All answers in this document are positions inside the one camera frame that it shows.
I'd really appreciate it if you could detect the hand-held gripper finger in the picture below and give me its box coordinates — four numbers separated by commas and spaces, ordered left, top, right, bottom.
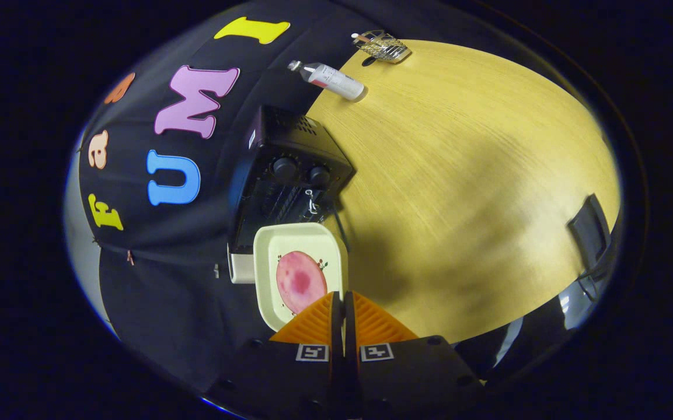
345, 290, 486, 420
205, 292, 348, 420

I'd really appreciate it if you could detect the black toaster oven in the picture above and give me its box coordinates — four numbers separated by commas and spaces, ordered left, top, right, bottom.
228, 105, 354, 253

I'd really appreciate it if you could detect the black backdrop cloth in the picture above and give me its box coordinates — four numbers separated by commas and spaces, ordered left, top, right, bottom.
76, 0, 372, 397

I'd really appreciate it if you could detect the wire basket holder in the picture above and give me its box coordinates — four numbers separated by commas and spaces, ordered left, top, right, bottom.
351, 29, 412, 65

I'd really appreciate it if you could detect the white bread toaster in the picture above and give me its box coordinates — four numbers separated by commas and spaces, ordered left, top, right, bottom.
228, 245, 256, 285

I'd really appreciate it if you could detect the black chair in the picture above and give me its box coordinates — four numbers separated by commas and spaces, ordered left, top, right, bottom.
567, 194, 620, 282

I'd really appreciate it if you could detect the white bottle with red label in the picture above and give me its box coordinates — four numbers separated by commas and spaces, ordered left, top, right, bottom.
288, 59, 366, 102

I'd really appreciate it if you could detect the pink ham slice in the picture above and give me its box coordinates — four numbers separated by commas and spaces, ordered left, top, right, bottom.
276, 251, 329, 316

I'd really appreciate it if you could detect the cream square plate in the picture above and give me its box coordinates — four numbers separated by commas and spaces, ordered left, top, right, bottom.
253, 222, 349, 332

